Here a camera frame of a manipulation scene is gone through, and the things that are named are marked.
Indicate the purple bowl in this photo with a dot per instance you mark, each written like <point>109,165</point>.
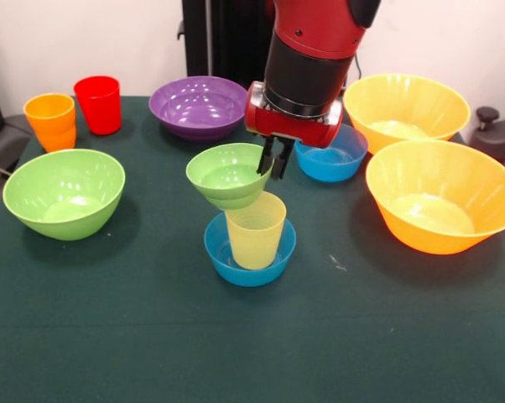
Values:
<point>198,109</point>

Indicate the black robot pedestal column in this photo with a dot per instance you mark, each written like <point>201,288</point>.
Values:
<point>227,42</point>

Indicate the dark green table cloth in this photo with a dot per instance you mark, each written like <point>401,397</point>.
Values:
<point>235,336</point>

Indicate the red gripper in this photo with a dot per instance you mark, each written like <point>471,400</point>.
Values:
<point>292,124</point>

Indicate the yellow cup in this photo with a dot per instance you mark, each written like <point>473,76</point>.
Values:
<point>256,239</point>

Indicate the blue bowl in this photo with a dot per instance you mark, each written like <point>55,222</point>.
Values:
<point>252,275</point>
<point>336,163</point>

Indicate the orange cup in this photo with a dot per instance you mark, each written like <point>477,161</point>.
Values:
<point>51,121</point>

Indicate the large green bowl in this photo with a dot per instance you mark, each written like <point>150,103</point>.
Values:
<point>64,197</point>

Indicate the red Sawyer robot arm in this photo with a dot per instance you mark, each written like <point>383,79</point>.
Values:
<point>315,50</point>

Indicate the large orange bowl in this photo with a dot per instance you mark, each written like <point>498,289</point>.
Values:
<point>405,105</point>
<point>437,201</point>

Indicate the small green bowl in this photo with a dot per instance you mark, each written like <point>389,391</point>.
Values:
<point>227,176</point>

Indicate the red cup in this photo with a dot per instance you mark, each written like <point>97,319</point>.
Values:
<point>98,105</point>

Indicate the black pedestal foot with knob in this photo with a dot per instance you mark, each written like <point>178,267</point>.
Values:
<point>498,134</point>

